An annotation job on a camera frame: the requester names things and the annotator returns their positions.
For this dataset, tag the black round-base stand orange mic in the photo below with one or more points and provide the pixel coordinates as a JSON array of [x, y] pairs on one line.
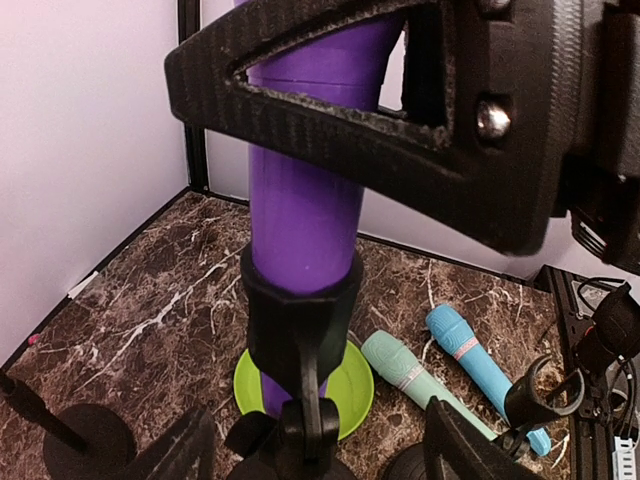
[[84, 441]]

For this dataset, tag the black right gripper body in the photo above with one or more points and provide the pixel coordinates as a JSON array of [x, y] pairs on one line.
[[599, 181]]

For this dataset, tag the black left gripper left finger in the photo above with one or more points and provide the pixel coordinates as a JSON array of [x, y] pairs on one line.
[[186, 447]]

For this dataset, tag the mint green microphone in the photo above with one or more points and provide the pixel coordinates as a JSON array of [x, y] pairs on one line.
[[398, 366]]

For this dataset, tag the black round-base stand purple mic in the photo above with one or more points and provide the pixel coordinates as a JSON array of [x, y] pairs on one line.
[[298, 341]]

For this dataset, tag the blue microphone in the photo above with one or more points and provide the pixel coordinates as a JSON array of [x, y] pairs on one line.
[[455, 336]]

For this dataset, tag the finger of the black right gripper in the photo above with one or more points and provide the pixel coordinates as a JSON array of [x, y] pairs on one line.
[[487, 175]]

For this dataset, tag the black round-base stand mint mic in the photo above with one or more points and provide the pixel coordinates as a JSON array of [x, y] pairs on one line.
[[526, 410]]

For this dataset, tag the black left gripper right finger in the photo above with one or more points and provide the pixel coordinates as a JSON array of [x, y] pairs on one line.
[[453, 448]]

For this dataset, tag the lime green plate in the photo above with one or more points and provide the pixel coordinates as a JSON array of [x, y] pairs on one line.
[[350, 386]]

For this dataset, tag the purple microphone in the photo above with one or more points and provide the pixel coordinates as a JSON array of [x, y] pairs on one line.
[[304, 219]]

